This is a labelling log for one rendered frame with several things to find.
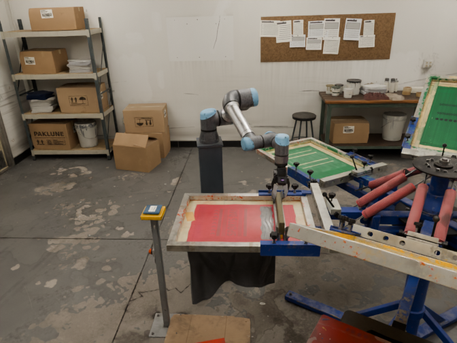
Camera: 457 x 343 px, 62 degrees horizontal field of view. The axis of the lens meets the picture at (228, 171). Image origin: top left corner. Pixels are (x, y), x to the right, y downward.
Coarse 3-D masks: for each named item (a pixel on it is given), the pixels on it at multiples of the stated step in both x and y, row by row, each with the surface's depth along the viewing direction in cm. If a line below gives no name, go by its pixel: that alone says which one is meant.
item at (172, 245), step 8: (184, 200) 238; (192, 200) 245; (200, 200) 245; (208, 200) 245; (216, 200) 244; (224, 200) 244; (232, 200) 244; (240, 200) 243; (248, 200) 243; (256, 200) 243; (264, 200) 242; (272, 200) 242; (288, 200) 241; (296, 200) 241; (304, 200) 234; (184, 208) 229; (304, 208) 225; (176, 216) 220; (184, 216) 227; (304, 216) 223; (176, 224) 213; (312, 224) 209; (176, 232) 205; (168, 240) 198; (176, 240) 202; (168, 248) 195; (176, 248) 195; (184, 248) 195; (192, 248) 194; (200, 248) 194; (208, 248) 194; (216, 248) 194; (224, 248) 193; (232, 248) 193; (240, 248) 193; (248, 248) 192; (256, 248) 192; (320, 248) 190
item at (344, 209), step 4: (344, 208) 214; (348, 208) 214; (352, 208) 214; (356, 208) 213; (328, 212) 211; (344, 212) 210; (348, 212) 210; (352, 212) 210; (356, 212) 210; (332, 216) 212; (348, 216) 211; (352, 216) 211; (356, 216) 211
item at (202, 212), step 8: (200, 208) 235; (208, 208) 235; (216, 208) 235; (224, 208) 235; (232, 208) 234; (240, 208) 234; (248, 208) 234; (256, 208) 234; (272, 208) 233; (288, 208) 233; (200, 216) 226; (208, 216) 226; (248, 216) 225; (256, 216) 225; (272, 216) 224; (288, 216) 224
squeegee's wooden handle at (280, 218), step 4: (276, 196) 226; (280, 196) 226; (276, 200) 222; (280, 200) 221; (276, 204) 220; (280, 204) 216; (276, 208) 220; (280, 208) 212; (276, 212) 221; (280, 212) 208; (280, 216) 204; (280, 220) 200; (280, 224) 199; (284, 224) 198; (280, 228) 200; (284, 228) 200; (280, 232) 201
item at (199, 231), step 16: (192, 224) 219; (208, 224) 219; (256, 224) 217; (288, 224) 216; (192, 240) 204; (208, 240) 204; (224, 240) 203; (240, 240) 203; (256, 240) 202; (272, 240) 202; (288, 240) 202
